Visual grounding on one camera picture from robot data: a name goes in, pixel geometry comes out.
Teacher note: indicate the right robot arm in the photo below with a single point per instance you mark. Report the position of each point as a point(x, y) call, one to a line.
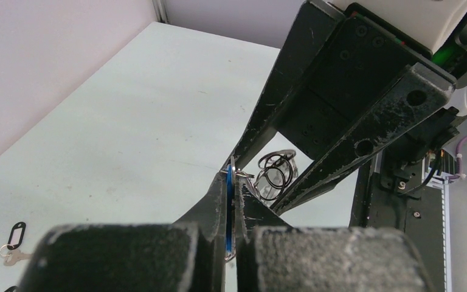
point(349, 82)

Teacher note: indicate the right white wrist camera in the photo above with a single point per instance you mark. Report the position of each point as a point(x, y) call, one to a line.
point(429, 23)

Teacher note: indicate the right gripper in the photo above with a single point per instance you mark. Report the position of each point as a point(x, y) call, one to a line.
point(347, 85)

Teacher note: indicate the black key tag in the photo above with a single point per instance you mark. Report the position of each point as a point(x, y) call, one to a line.
point(16, 236)

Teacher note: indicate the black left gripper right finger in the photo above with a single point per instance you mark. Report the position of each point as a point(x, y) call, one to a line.
point(274, 256)

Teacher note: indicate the grey slotted cable duct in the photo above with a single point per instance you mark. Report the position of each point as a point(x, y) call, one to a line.
point(447, 225)

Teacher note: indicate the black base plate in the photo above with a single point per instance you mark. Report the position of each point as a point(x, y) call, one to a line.
point(400, 198)

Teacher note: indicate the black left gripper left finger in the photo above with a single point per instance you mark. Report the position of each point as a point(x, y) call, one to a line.
point(187, 255)

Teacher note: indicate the large steel ring disc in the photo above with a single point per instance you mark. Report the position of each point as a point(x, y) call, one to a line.
point(278, 170)

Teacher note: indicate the silver key with black tag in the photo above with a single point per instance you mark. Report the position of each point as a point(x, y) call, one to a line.
point(11, 257)

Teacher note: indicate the blue key tag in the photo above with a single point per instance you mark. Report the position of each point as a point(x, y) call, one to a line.
point(230, 221)

